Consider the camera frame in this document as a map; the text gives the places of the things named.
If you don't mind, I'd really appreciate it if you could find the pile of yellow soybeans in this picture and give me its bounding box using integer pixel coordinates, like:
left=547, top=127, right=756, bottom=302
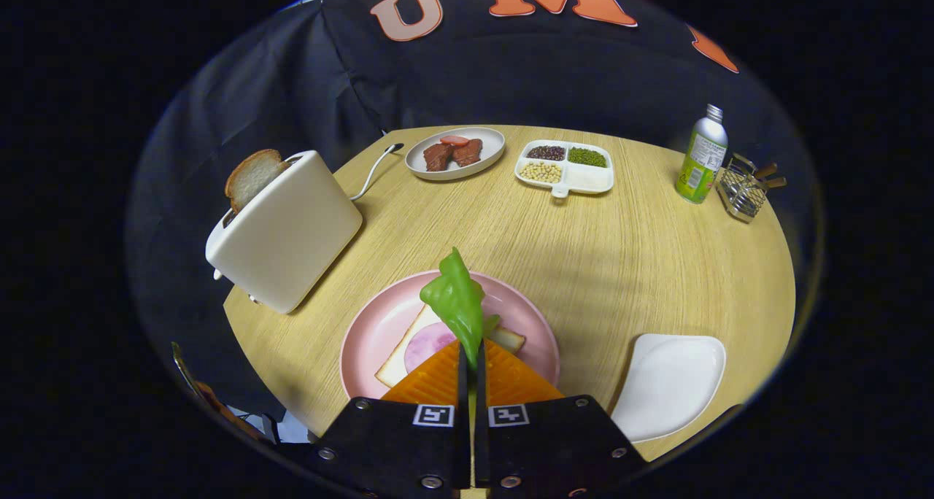
left=519, top=161, right=563, bottom=184

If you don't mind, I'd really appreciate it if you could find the wire cutlery holder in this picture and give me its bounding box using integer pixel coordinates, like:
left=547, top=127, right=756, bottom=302
left=717, top=154, right=768, bottom=224

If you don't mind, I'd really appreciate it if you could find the pink round plate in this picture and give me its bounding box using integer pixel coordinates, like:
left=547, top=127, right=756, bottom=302
left=340, top=269, right=561, bottom=401

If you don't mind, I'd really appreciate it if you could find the white divided dish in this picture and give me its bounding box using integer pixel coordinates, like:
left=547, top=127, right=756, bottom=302
left=514, top=139, right=614, bottom=198

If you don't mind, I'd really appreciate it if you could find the pink ham slice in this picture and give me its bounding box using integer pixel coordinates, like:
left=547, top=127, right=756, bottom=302
left=404, top=322, right=460, bottom=372

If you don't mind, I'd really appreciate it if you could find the white toaster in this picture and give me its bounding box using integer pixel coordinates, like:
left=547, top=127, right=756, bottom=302
left=205, top=150, right=363, bottom=314

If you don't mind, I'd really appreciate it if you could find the toasted bread slice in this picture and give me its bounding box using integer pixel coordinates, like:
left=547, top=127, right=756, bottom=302
left=225, top=149, right=291, bottom=214

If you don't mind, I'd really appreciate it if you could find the white leaf-shaped plate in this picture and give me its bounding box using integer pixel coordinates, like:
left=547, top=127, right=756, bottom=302
left=610, top=333, right=727, bottom=444

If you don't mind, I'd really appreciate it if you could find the black backdrop cloth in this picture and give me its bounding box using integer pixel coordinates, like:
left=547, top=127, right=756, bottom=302
left=128, top=0, right=822, bottom=441

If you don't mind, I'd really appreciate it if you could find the green lettuce leaf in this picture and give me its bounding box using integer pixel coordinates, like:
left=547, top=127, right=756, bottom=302
left=420, top=247, right=501, bottom=372

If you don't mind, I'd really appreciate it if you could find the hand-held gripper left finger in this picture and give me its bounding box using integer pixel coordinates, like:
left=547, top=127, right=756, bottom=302
left=310, top=339, right=471, bottom=499

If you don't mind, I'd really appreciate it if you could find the green and silver bottle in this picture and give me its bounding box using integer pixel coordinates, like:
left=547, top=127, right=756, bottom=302
left=675, top=104, right=729, bottom=205

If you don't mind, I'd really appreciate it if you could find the white sandwich bread slice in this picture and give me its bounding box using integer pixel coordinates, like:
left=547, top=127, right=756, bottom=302
left=375, top=303, right=526, bottom=389

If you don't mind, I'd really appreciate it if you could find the grey round plate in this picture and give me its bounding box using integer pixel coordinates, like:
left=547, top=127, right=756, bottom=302
left=405, top=127, right=506, bottom=182

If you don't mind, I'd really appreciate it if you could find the white toaster cable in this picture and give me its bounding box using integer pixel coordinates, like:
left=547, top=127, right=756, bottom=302
left=350, top=145, right=402, bottom=202

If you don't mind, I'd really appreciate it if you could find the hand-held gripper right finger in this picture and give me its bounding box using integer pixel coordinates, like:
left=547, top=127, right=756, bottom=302
left=474, top=339, right=650, bottom=499

